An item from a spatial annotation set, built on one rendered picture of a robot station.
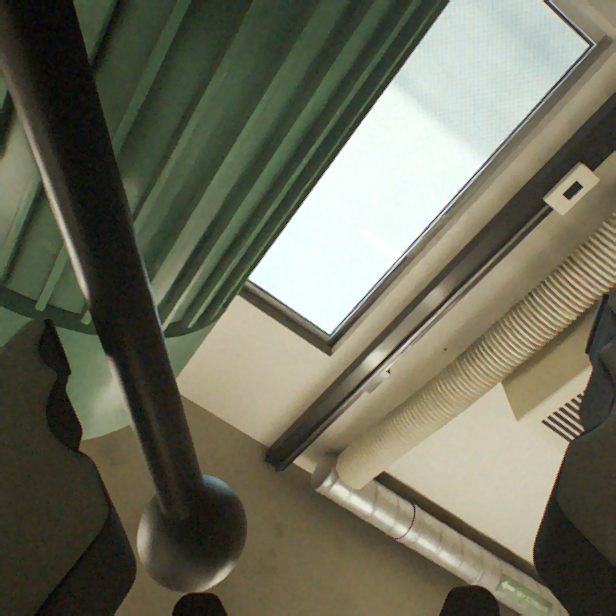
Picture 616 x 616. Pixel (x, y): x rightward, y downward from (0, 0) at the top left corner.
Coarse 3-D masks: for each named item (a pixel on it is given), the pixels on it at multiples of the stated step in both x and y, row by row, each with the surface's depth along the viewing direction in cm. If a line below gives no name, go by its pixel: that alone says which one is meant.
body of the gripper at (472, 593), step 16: (192, 592) 5; (464, 592) 5; (480, 592) 5; (176, 608) 5; (192, 608) 5; (208, 608) 5; (448, 608) 5; (464, 608) 5; (480, 608) 5; (496, 608) 5
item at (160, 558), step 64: (0, 0) 7; (64, 0) 7; (0, 64) 8; (64, 64) 8; (64, 128) 8; (64, 192) 9; (128, 256) 10; (128, 320) 10; (128, 384) 11; (192, 448) 13; (192, 512) 14; (192, 576) 14
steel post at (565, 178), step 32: (608, 128) 125; (576, 160) 130; (544, 192) 134; (576, 192) 131; (512, 224) 140; (480, 256) 146; (448, 288) 152; (416, 320) 158; (384, 352) 166; (352, 384) 174; (320, 416) 183; (288, 448) 193
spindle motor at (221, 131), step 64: (128, 0) 12; (192, 0) 12; (256, 0) 12; (320, 0) 13; (384, 0) 15; (448, 0) 17; (128, 64) 13; (192, 64) 13; (256, 64) 14; (320, 64) 15; (384, 64) 17; (0, 128) 14; (128, 128) 14; (192, 128) 14; (256, 128) 16; (320, 128) 17; (0, 192) 15; (128, 192) 15; (192, 192) 16; (256, 192) 18; (0, 256) 16; (64, 256) 16; (192, 256) 18; (256, 256) 21; (0, 320) 17; (64, 320) 18; (192, 320) 21
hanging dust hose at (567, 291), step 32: (608, 224) 132; (576, 256) 137; (608, 256) 131; (544, 288) 142; (576, 288) 136; (608, 288) 138; (512, 320) 147; (544, 320) 141; (480, 352) 154; (512, 352) 148; (448, 384) 160; (480, 384) 155; (416, 416) 167; (448, 416) 163; (352, 448) 185; (384, 448) 175; (352, 480) 185
